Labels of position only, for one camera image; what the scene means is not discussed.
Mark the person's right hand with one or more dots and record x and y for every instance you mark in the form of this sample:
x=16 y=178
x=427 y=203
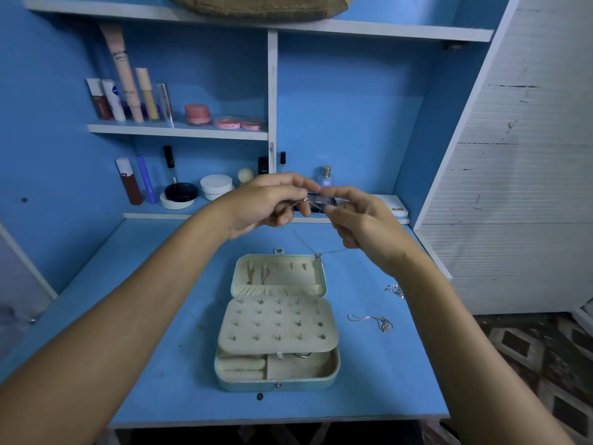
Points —
x=375 y=231

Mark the person's left hand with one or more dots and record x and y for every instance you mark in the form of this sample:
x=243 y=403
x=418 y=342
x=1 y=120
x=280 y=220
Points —
x=255 y=206

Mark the cream jewellery box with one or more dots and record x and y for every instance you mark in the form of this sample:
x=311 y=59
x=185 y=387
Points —
x=278 y=324

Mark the person's right forearm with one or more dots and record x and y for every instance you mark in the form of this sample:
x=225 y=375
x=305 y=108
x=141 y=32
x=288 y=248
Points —
x=472 y=366

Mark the person's left forearm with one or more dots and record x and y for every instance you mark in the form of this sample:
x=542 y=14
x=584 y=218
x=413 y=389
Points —
x=102 y=357

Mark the white flat box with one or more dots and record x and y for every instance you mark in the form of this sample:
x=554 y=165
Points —
x=397 y=208

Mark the beige makeup sponge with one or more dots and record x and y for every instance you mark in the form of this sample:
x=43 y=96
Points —
x=245 y=174

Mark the black cosmetic bottle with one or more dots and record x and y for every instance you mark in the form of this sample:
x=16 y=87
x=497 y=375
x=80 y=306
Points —
x=263 y=165

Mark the white round cream jar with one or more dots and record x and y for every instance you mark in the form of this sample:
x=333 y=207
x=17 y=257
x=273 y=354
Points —
x=216 y=187

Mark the thin dark cosmetic bottle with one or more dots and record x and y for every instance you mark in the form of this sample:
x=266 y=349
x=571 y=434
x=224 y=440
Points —
x=283 y=159

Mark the small pink perfume bottle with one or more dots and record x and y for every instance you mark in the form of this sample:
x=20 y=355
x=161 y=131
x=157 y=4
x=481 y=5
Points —
x=326 y=174

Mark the white bowl black inside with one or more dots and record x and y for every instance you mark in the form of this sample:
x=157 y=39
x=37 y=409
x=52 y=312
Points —
x=180 y=193

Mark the pink flat compact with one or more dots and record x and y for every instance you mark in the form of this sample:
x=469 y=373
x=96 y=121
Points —
x=251 y=125
x=227 y=123

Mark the black makeup brush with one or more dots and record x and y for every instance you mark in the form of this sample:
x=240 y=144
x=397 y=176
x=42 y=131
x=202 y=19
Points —
x=170 y=165

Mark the pink round jar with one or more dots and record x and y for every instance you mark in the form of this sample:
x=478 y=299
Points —
x=197 y=114

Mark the blue cosmetic tube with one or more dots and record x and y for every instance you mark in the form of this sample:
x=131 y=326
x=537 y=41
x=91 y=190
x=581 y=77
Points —
x=146 y=180

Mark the white shelf unit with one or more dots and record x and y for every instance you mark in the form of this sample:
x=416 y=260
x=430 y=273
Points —
x=272 y=88

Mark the brown lipstick tube white cap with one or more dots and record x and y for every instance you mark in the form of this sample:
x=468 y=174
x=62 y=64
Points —
x=130 y=183

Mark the white slatted cabinet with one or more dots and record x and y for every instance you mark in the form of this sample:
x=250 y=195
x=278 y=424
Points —
x=510 y=199

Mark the short beige cosmetic tube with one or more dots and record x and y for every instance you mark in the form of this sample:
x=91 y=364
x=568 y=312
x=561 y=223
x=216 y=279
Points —
x=147 y=94

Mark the white tube blue label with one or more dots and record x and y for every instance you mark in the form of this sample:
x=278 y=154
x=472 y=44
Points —
x=113 y=102

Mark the tall beige cosmetic tube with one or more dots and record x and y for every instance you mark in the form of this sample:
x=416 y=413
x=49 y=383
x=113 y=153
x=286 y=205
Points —
x=121 y=74

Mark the tan woven basket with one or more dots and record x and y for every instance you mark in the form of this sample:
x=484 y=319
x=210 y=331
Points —
x=259 y=4

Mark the white framed marbled panel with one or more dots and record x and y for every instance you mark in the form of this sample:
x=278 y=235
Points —
x=18 y=292

